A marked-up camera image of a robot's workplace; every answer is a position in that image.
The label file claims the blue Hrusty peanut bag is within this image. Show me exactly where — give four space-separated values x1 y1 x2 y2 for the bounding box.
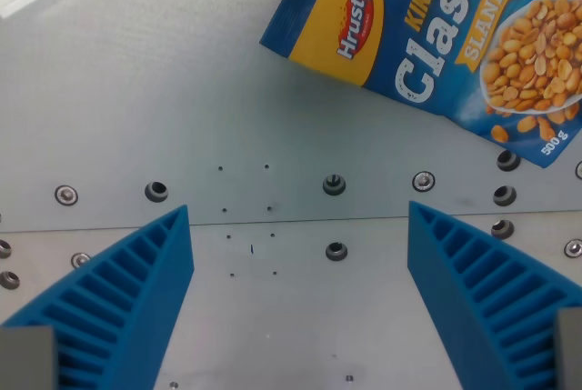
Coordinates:
259 0 582 171

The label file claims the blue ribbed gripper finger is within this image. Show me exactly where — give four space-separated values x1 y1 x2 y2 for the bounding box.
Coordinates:
406 200 582 390
1 204 196 390

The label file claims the dark recessed bolt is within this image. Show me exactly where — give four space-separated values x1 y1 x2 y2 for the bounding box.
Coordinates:
322 174 347 197

